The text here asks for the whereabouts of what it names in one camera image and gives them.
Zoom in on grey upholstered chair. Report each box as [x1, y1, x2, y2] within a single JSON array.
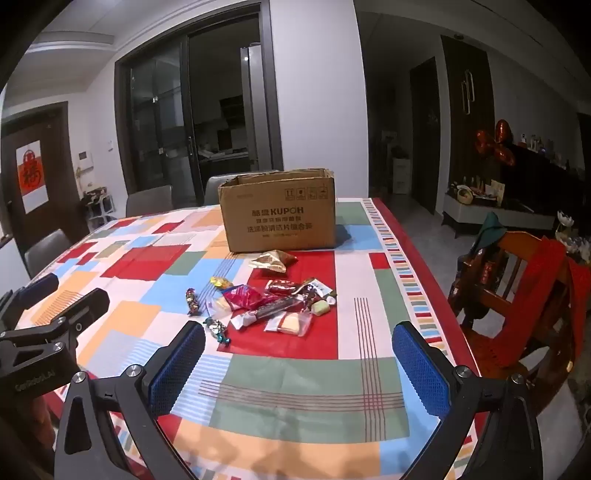
[[126, 185, 174, 217], [24, 229, 72, 278], [204, 171, 278, 206]]

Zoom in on lotus flower ornament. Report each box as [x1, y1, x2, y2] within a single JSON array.
[[555, 210, 578, 245]]

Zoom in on red foil balloons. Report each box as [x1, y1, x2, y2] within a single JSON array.
[[475, 119, 517, 167]]

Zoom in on silver refrigerator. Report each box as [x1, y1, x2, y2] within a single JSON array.
[[240, 44, 271, 171]]

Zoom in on brown cardboard box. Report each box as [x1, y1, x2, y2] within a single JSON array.
[[218, 168, 337, 253]]

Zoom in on green cloth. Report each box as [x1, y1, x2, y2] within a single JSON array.
[[475, 212, 509, 250]]

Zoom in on sliding glass door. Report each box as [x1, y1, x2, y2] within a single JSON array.
[[115, 21, 283, 208]]

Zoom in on pink snack packet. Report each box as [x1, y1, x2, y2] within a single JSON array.
[[210, 284, 266, 319]]

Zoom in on red cloth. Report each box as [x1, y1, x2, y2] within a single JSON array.
[[503, 240, 591, 365]]

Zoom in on dark interior door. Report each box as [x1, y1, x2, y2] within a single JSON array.
[[410, 56, 441, 215]]

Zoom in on dark printed snack packet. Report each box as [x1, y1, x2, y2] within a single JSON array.
[[298, 277, 334, 298]]

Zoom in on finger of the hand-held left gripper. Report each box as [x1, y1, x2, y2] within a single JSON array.
[[0, 288, 110, 352], [0, 273, 60, 324]]

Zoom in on dark wooden entrance door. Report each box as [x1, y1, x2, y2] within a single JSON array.
[[0, 102, 88, 259]]

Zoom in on red candy packet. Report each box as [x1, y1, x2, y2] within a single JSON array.
[[265, 278, 303, 297]]

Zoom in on red paper door poster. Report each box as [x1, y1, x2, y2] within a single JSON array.
[[16, 141, 49, 214]]

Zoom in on gold snack packet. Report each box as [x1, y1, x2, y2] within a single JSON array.
[[250, 250, 298, 277]]

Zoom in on low white cabinet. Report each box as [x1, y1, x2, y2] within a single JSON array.
[[442, 191, 555, 238]]

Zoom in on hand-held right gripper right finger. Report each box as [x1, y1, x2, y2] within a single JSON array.
[[392, 320, 543, 480]]

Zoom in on long dark snack bar packet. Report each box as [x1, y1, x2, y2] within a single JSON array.
[[231, 295, 308, 329]]

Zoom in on yellow cracker packet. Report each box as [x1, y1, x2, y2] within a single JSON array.
[[264, 311, 312, 337]]

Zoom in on colourful checked tablecloth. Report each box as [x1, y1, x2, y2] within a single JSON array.
[[16, 198, 492, 480]]

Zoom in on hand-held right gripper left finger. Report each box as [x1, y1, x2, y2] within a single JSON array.
[[54, 320, 206, 480]]

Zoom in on tall dark cabinet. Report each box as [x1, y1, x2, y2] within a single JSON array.
[[441, 34, 497, 204]]

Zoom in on white storage box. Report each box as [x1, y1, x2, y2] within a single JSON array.
[[392, 157, 411, 195]]

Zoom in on brown wooden chair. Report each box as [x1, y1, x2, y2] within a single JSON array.
[[450, 231, 587, 402]]

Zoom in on white shoe rack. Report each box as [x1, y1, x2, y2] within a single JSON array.
[[81, 185, 116, 222]]

